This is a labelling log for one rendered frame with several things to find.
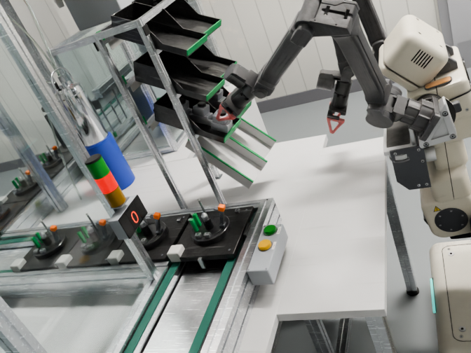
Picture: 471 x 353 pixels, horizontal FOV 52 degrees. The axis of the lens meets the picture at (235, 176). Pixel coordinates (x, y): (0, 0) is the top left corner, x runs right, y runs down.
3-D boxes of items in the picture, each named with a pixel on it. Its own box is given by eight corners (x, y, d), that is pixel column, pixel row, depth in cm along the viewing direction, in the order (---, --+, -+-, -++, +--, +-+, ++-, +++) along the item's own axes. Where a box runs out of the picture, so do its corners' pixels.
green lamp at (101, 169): (113, 168, 138) (104, 153, 135) (104, 178, 134) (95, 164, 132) (99, 170, 140) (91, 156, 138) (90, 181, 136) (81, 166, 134)
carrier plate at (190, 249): (255, 210, 170) (253, 205, 169) (235, 258, 151) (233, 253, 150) (195, 216, 180) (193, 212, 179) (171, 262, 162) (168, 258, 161)
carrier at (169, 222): (192, 217, 181) (179, 190, 175) (167, 263, 162) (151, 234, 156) (139, 223, 191) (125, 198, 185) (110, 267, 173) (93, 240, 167)
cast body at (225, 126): (232, 127, 171) (233, 110, 167) (227, 133, 168) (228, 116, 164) (210, 121, 174) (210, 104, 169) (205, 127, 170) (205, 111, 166)
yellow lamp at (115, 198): (129, 196, 142) (121, 183, 140) (120, 206, 139) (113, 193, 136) (115, 198, 145) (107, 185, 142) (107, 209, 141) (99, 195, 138)
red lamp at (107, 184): (121, 182, 140) (113, 168, 138) (113, 192, 136) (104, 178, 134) (107, 184, 142) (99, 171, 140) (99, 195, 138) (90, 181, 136)
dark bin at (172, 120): (240, 124, 176) (241, 106, 171) (224, 143, 167) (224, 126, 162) (174, 103, 185) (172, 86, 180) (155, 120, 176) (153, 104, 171)
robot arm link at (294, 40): (318, 36, 110) (332, -2, 113) (295, 24, 109) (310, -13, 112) (265, 104, 151) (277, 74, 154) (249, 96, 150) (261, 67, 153)
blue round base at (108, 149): (140, 173, 253) (116, 129, 240) (126, 191, 241) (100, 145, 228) (116, 177, 260) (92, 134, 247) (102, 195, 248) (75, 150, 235)
